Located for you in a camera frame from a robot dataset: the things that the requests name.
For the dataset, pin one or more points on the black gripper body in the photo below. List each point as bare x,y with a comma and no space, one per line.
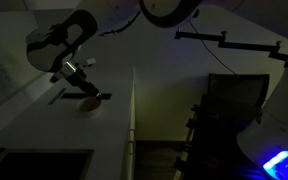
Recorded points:
76,77

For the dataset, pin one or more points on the red marker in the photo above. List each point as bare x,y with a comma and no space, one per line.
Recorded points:
97,98

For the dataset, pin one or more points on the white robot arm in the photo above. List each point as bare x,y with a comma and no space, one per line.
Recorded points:
264,142

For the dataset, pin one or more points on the white bowl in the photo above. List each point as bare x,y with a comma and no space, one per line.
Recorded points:
88,106

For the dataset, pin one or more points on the large dark sink opening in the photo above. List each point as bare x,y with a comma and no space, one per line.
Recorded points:
44,164

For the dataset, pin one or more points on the black mesh chair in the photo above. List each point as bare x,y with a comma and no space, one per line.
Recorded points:
210,151

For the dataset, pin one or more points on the white wall power outlet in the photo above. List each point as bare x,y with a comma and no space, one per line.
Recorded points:
4,74

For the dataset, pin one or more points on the black articulated camera mount arm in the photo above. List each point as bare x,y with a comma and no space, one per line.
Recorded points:
273,50

